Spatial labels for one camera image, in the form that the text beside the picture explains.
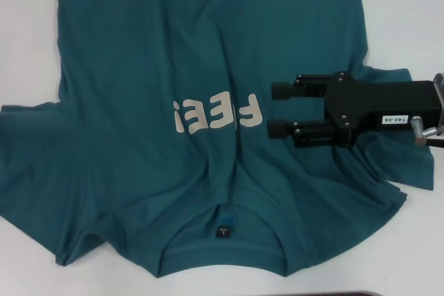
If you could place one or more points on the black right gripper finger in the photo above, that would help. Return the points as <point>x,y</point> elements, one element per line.
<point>281,124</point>
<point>282,91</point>

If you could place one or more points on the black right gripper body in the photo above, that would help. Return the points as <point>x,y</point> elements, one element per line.
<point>374,102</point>

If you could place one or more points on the teal t-shirt with beige print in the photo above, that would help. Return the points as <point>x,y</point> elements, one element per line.
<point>138,67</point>

